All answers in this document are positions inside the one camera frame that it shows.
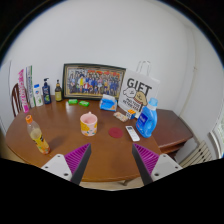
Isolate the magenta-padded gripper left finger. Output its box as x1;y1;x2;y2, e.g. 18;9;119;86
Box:
40;143;92;186

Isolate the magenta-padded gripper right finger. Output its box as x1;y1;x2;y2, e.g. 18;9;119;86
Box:
131;143;184;186

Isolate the orange-capped juice bottle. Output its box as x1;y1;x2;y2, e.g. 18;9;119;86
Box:
25;114;52;156

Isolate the white radiator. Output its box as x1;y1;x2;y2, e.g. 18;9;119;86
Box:
179;139;214;169

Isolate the brown wooden side table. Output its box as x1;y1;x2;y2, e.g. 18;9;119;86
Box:
151;109;195;155

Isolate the white remote control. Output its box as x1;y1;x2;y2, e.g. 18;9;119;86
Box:
125;125;141;143

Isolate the blue detergent bottle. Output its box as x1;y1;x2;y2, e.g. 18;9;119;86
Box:
135;97;159;139

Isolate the pink and yellow mug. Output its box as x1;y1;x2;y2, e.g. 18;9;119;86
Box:
79;111;99;137

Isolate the flat round red coaster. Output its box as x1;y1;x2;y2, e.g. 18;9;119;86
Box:
108;126;125;139

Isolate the colourful puzzle cube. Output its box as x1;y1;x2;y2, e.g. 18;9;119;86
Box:
125;109;137;120

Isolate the clear snack packet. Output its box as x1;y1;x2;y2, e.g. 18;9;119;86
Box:
112;111;129;123

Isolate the brown glass bottle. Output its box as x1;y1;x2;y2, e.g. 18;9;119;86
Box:
54;79;64;103

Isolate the white lotion bottle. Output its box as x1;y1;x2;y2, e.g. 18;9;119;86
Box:
33;83;44;108

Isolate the dark blue pump bottle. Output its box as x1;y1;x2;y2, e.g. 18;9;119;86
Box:
41;77;52;105

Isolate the brown wooden chair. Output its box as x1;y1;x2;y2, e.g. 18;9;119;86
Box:
10;82;28;118

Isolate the pink tall box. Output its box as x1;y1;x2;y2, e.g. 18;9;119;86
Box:
17;68;31;115

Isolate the blue tissue pack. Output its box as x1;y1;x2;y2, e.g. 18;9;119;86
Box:
99;93;119;112

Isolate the white paper gift bag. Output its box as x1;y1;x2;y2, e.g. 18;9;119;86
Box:
117;60;161;116

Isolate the green and white tall box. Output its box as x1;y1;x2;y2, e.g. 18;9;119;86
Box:
25;65;37;109

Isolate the framed group photo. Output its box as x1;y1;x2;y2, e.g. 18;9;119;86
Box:
62;63;127;101

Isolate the white window frame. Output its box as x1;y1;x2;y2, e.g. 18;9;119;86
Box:
209;106;224;159

